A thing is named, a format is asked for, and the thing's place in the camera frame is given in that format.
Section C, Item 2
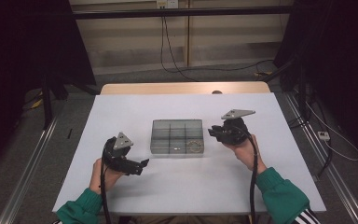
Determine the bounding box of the right hand-held gripper black cable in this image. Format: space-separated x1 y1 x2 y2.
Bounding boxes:
241 125 259 224

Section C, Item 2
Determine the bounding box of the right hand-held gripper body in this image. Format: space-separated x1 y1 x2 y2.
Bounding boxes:
215 108 256 147

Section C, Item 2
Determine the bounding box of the wooden table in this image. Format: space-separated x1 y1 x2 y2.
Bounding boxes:
100 81 271 96

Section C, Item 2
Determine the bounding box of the clear plastic compartment box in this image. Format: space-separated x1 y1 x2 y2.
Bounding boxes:
149 119 205 156

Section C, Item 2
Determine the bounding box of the left hand-held gripper black cable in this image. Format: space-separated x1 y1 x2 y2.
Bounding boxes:
100 138 113 224

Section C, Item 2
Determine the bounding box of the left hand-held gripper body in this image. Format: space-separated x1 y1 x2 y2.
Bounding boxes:
102 132 143 176

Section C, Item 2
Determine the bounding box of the black curtain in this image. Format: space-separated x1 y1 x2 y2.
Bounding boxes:
273 0 358 169
0 0 97 178

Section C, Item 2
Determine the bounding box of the black floor cable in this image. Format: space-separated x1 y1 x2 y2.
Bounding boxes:
318 102 335 178

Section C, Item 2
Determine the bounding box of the person's right hand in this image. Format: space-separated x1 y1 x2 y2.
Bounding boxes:
227 133 268 175

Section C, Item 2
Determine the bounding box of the white floor cable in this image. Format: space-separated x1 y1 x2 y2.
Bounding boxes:
306 102 358 162

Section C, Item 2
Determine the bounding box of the black horizontal bar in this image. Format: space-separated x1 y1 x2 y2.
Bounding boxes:
73 5 295 21

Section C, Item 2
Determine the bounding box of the black wall cable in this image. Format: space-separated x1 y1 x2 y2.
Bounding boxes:
159 7 274 75
163 15 200 83

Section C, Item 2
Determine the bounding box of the black metal stand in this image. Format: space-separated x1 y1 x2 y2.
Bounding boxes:
41 73 101 130
262 57 311 120

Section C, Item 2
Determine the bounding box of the white wall outlet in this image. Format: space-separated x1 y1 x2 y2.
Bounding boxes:
156 0 180 9

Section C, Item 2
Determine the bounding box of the white table cover sheet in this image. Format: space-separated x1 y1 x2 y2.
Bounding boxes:
51 91 327 216

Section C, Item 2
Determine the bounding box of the hand-held gripper black cable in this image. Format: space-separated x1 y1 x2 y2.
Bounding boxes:
100 138 113 224
241 125 259 224

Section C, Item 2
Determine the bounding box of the person's left hand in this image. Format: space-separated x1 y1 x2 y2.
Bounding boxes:
89 158 125 195

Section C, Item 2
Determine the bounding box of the metal floor rail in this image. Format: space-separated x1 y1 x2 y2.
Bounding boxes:
283 92 358 224
0 115 60 224

